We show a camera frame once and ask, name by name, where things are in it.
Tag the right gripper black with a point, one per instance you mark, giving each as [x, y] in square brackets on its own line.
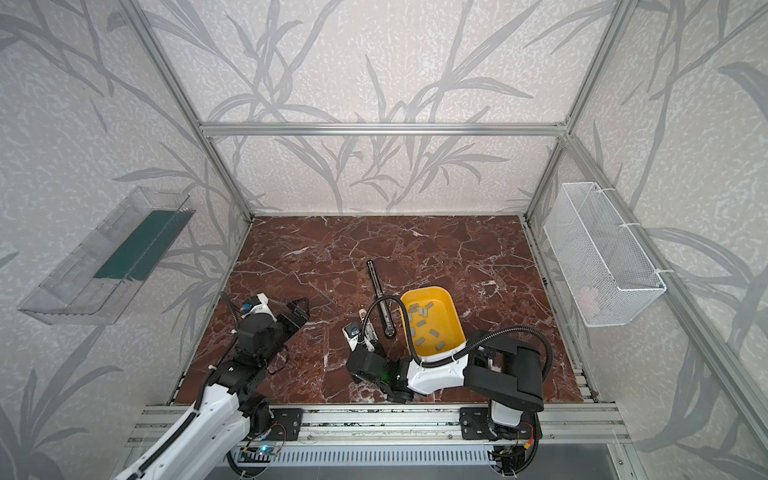
[364, 352]

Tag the black stapler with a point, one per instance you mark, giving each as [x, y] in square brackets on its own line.
[384, 313]

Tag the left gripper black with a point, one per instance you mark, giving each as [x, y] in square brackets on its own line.
[287, 320]

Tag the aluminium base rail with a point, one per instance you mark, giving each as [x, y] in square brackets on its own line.
[427, 424]

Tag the pink mini stapler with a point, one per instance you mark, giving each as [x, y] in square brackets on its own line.
[370, 339]

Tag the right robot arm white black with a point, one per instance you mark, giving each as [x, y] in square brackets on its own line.
[508, 367]

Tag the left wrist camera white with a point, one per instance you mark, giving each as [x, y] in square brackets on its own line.
[257, 308]

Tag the clear acrylic wall shelf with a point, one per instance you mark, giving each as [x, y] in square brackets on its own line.
[97, 281]

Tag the pink object in basket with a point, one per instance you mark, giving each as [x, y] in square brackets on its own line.
[588, 301]

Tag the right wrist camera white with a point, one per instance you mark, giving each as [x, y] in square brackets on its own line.
[354, 336]

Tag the left circuit board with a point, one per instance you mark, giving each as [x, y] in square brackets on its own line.
[262, 454]

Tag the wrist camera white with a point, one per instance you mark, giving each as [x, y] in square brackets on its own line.
[354, 336]
[257, 308]

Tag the white wire mesh basket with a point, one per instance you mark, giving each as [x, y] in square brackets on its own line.
[596, 247]

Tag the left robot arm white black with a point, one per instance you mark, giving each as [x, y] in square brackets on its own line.
[227, 408]

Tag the yellow plastic tray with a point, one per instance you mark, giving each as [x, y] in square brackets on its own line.
[442, 317]

